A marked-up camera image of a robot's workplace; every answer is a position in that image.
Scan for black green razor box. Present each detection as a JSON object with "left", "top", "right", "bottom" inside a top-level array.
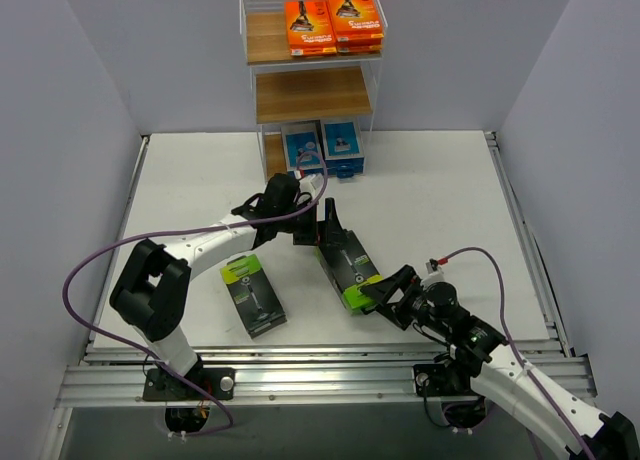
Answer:
[
  {"left": 316, "top": 230, "right": 383, "bottom": 315},
  {"left": 220, "top": 254, "right": 287, "bottom": 339}
]

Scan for grey blue razor box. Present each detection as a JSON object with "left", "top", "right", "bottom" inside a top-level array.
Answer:
[{"left": 325, "top": 157, "right": 364, "bottom": 179}]

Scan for black green razor box front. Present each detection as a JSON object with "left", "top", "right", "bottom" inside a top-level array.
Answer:
[{"left": 220, "top": 254, "right": 287, "bottom": 339}]

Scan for blue Harry's box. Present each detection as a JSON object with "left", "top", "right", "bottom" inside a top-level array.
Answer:
[
  {"left": 281, "top": 122, "right": 322, "bottom": 176},
  {"left": 320, "top": 119, "right": 364, "bottom": 161}
]

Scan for large orange Fusion5 razor box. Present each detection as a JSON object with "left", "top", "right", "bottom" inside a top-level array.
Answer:
[{"left": 284, "top": 0, "right": 337, "bottom": 57}]

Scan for narrow orange Fusion5 razor box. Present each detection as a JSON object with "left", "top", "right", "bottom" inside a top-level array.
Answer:
[{"left": 327, "top": 0, "right": 385, "bottom": 43}]

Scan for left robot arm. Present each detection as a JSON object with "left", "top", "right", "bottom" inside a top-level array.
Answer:
[{"left": 109, "top": 173, "right": 328, "bottom": 399}]

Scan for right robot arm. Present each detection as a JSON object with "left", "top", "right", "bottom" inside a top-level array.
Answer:
[{"left": 360, "top": 265, "right": 639, "bottom": 459}]

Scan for orange razor box on shelf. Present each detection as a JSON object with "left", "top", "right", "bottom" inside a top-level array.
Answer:
[{"left": 336, "top": 38, "right": 384, "bottom": 55}]

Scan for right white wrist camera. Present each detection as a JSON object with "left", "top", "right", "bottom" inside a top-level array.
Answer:
[{"left": 421, "top": 259, "right": 445, "bottom": 288}]

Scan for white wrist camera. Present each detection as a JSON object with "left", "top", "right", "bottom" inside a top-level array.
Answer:
[
  {"left": 421, "top": 259, "right": 445, "bottom": 288},
  {"left": 294, "top": 171, "right": 324, "bottom": 197}
]

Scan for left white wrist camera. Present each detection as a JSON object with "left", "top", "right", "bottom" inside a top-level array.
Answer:
[{"left": 294, "top": 171, "right": 324, "bottom": 197}]

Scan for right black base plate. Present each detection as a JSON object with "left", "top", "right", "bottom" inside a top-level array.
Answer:
[{"left": 412, "top": 363, "right": 471, "bottom": 397}]

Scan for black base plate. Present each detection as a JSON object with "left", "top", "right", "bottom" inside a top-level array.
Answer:
[
  {"left": 142, "top": 367, "right": 237, "bottom": 402},
  {"left": 412, "top": 363, "right": 471, "bottom": 397}
]

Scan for white wire wooden shelf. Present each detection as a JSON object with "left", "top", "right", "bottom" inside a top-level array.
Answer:
[{"left": 239, "top": 0, "right": 388, "bottom": 178}]

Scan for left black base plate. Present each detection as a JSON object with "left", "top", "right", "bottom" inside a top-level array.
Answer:
[{"left": 142, "top": 367, "right": 237, "bottom": 402}]

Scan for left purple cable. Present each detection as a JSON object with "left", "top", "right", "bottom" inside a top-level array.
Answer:
[{"left": 62, "top": 150, "right": 329, "bottom": 436}]

